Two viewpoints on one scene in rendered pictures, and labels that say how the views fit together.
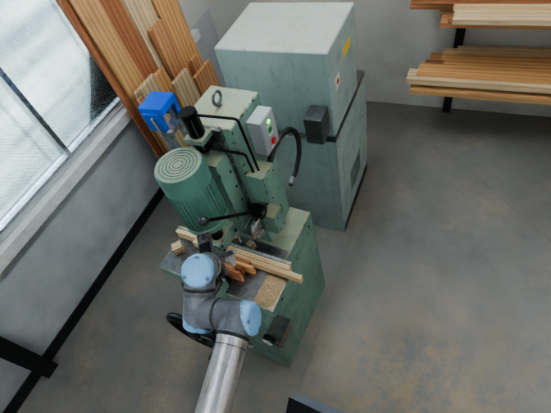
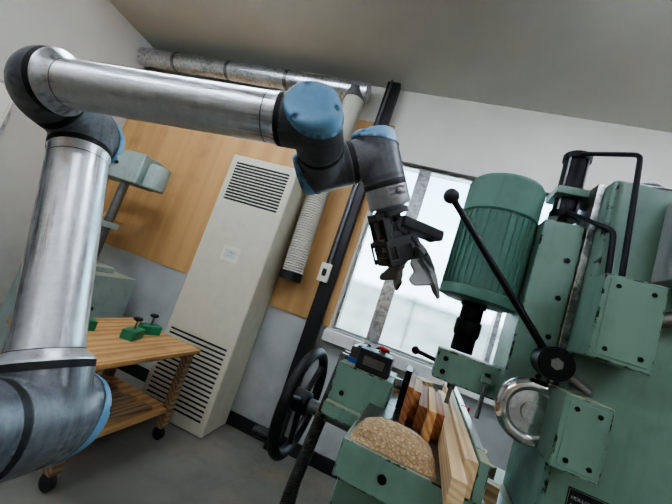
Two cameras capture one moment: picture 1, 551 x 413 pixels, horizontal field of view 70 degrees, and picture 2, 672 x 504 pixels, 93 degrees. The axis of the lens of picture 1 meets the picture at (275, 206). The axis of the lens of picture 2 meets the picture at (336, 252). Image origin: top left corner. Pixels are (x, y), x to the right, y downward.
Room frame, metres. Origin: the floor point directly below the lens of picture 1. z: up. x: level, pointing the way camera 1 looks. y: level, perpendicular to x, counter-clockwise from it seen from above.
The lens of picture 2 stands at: (0.41, -0.33, 1.12)
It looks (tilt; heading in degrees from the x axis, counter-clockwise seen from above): 6 degrees up; 69
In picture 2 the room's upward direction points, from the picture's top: 19 degrees clockwise
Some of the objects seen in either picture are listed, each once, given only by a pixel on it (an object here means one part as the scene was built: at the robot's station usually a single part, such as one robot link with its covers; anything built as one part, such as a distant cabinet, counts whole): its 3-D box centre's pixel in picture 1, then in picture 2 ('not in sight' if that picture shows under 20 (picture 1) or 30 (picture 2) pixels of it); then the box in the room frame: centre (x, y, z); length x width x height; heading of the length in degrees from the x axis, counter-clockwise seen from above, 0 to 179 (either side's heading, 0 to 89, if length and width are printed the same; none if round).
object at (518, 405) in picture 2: (259, 225); (530, 411); (1.04, 0.09, 1.02); 0.12 x 0.03 x 0.12; 140
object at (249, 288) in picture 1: (220, 279); (391, 417); (0.93, 0.33, 0.87); 0.61 x 0.30 x 0.06; 50
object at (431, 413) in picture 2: (230, 262); (428, 410); (0.96, 0.26, 0.93); 0.24 x 0.01 x 0.06; 50
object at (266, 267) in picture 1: (244, 260); (444, 427); (0.96, 0.20, 0.92); 0.55 x 0.02 x 0.04; 50
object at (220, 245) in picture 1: (223, 237); (463, 374); (1.03, 0.26, 1.03); 0.14 x 0.07 x 0.09; 140
